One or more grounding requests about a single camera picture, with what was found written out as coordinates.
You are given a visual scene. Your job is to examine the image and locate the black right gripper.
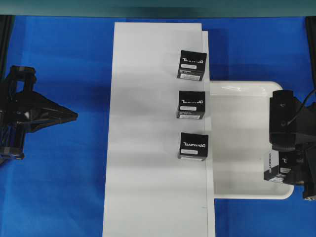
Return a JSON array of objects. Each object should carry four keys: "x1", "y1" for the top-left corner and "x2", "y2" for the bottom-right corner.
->
[{"x1": 284, "y1": 102, "x2": 316, "y2": 199}]

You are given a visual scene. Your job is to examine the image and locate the white base board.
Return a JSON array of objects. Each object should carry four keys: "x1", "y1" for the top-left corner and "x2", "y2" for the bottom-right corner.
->
[{"x1": 103, "y1": 22, "x2": 215, "y2": 237}]

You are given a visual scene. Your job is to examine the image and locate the black Dynamixel box from tray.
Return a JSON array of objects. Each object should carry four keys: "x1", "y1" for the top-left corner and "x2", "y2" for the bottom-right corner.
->
[{"x1": 264, "y1": 150, "x2": 291, "y2": 183}]

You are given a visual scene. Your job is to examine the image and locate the middle black Dynamixel box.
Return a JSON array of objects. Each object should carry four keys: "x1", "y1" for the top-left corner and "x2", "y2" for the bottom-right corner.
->
[{"x1": 176, "y1": 91, "x2": 205, "y2": 120}]

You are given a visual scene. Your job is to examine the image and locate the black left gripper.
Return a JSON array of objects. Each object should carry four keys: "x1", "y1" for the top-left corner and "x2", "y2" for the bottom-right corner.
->
[{"x1": 0, "y1": 66, "x2": 78, "y2": 160}]

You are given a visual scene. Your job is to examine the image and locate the white plastic tray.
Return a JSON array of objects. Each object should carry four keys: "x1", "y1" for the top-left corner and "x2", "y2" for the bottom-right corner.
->
[{"x1": 210, "y1": 81, "x2": 294, "y2": 199}]

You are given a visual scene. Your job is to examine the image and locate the farthest black Dynamixel box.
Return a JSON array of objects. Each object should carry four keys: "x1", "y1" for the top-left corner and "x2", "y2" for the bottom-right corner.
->
[{"x1": 177, "y1": 50, "x2": 207, "y2": 81}]

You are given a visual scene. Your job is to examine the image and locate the blue table mat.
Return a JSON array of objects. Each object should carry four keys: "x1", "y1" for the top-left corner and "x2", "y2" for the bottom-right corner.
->
[{"x1": 0, "y1": 16, "x2": 314, "y2": 237}]

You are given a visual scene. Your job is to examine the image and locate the nearest black Dynamixel box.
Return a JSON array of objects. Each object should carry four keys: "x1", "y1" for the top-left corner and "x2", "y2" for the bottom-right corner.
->
[{"x1": 178, "y1": 132, "x2": 209, "y2": 161}]

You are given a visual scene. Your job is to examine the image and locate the black wrist camera on right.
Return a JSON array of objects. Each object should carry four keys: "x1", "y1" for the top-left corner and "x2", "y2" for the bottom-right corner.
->
[{"x1": 269, "y1": 90, "x2": 297, "y2": 152}]

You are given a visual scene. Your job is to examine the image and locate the black left frame rail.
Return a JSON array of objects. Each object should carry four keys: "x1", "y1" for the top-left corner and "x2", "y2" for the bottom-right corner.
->
[{"x1": 0, "y1": 15, "x2": 15, "y2": 80}]

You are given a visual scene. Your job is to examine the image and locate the black cable right side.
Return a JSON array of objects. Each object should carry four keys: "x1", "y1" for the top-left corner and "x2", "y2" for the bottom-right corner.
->
[{"x1": 286, "y1": 90, "x2": 316, "y2": 125}]

